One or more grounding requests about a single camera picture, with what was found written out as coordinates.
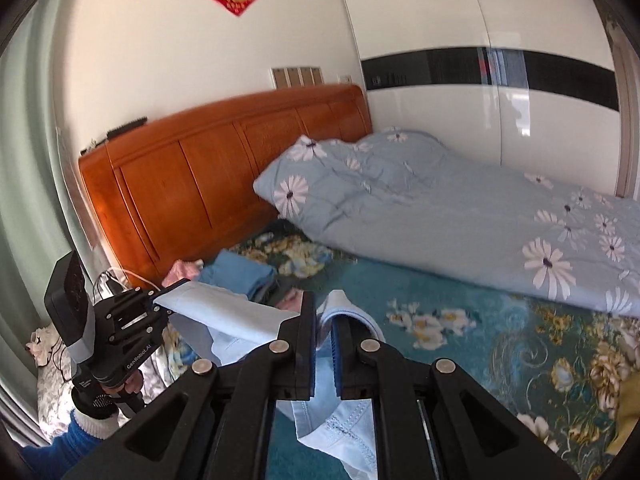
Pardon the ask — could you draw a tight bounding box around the pale green curtain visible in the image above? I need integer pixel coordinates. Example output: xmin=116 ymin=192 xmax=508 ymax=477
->
xmin=0 ymin=0 xmax=109 ymax=441

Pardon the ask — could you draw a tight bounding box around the wall switch panel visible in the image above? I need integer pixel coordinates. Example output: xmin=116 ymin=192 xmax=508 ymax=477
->
xmin=271 ymin=66 xmax=323 ymax=89

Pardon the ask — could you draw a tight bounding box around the white wardrobe with black stripe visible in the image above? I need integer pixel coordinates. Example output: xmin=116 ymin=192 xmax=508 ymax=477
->
xmin=344 ymin=0 xmax=622 ymax=194

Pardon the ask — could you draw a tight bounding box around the orange wooden headboard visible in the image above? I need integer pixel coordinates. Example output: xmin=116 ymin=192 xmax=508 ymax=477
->
xmin=78 ymin=84 xmax=372 ymax=288

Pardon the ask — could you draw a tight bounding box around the teal floral bed blanket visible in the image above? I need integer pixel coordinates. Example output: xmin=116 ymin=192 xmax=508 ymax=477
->
xmin=227 ymin=221 xmax=639 ymax=479

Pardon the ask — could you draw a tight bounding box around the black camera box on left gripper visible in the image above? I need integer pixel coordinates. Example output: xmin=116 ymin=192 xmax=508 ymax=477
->
xmin=44 ymin=250 xmax=96 ymax=363

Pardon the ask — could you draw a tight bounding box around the folded pink garment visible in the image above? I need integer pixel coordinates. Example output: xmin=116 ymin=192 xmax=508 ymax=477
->
xmin=162 ymin=259 xmax=204 ymax=287

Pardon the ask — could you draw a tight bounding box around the white charging cable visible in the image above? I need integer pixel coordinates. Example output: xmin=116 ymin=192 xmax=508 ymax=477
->
xmin=89 ymin=266 xmax=163 ymax=306

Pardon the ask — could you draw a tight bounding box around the left hand in black glove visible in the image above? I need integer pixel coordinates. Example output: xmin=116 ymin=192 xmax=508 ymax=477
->
xmin=72 ymin=370 xmax=144 ymax=420

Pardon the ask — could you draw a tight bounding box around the light blue floral duvet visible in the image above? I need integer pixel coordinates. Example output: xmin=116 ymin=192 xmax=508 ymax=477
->
xmin=253 ymin=129 xmax=639 ymax=316

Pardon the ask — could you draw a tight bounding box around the yellow knitted sweater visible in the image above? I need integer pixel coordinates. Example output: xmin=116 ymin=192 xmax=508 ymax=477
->
xmin=606 ymin=370 xmax=640 ymax=456

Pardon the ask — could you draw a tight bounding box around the light blue long-sleeve shirt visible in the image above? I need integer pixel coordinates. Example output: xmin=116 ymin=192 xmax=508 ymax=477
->
xmin=154 ymin=282 xmax=385 ymax=479

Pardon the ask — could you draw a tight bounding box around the blue sleeve left forearm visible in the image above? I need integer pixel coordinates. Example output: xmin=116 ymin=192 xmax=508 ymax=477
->
xmin=18 ymin=405 xmax=119 ymax=479

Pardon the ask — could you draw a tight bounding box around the folded blue garment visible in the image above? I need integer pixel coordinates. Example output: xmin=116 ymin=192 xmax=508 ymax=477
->
xmin=198 ymin=250 xmax=277 ymax=302

